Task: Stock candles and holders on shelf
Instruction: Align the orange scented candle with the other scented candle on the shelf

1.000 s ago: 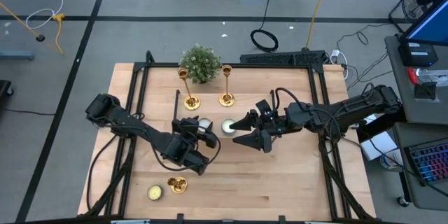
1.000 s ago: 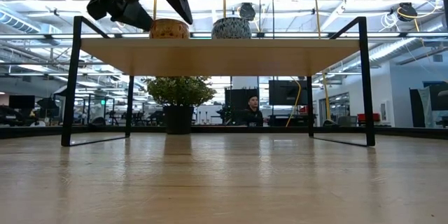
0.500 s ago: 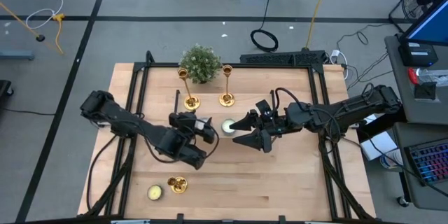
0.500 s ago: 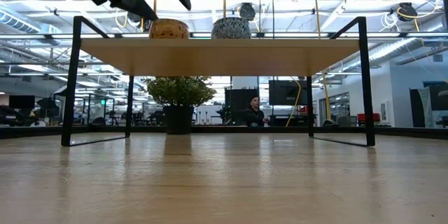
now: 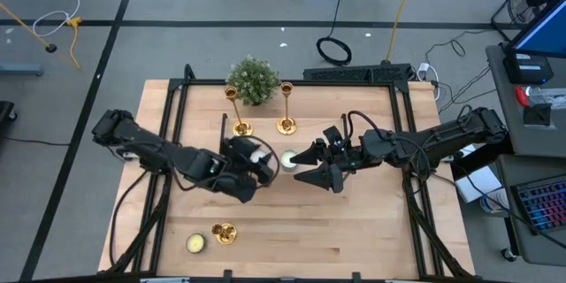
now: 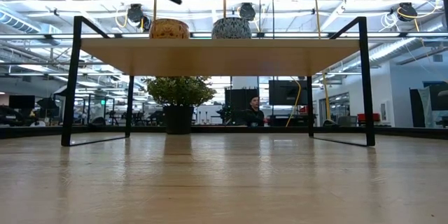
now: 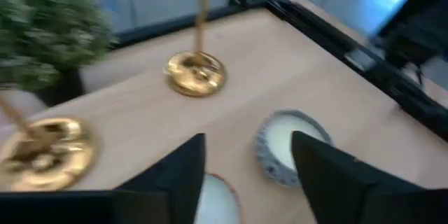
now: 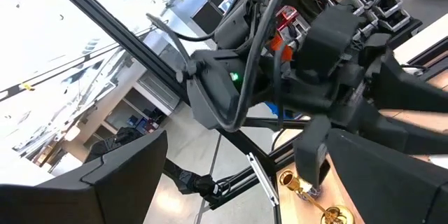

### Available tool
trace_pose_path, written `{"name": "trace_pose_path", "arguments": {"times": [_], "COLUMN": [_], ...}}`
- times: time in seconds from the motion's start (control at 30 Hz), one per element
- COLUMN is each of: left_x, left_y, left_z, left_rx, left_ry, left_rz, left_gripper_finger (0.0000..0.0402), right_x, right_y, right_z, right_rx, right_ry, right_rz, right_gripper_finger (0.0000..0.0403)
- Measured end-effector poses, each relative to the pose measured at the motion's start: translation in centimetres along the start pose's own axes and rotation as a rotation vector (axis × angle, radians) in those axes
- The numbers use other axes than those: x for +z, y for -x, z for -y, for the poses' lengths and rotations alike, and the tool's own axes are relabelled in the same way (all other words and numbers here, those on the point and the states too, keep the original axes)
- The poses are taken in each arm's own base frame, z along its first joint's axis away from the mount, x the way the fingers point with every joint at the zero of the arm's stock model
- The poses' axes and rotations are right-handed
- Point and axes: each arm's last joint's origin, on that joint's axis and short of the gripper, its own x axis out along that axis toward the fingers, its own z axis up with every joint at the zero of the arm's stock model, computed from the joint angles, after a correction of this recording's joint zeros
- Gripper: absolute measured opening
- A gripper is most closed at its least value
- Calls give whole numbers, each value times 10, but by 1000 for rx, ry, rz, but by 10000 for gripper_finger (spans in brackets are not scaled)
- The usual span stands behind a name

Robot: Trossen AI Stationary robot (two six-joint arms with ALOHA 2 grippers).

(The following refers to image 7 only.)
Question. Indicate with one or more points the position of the wooden shelf black metal frame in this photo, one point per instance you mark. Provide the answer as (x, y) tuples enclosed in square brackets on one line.
[(315, 87)]

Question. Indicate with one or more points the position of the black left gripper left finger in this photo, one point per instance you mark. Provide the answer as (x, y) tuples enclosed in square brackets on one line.
[(185, 175)]

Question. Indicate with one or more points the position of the green potted plant black pot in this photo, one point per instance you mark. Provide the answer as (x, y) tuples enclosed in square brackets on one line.
[(45, 31)]

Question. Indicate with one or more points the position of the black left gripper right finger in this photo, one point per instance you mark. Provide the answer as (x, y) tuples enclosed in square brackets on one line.
[(325, 182)]

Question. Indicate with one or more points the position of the tall gold candle holder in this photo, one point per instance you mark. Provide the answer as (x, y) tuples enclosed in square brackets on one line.
[(49, 154), (194, 75)]

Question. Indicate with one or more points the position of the black aluminium table frame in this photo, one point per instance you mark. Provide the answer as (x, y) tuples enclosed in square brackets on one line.
[(175, 24)]

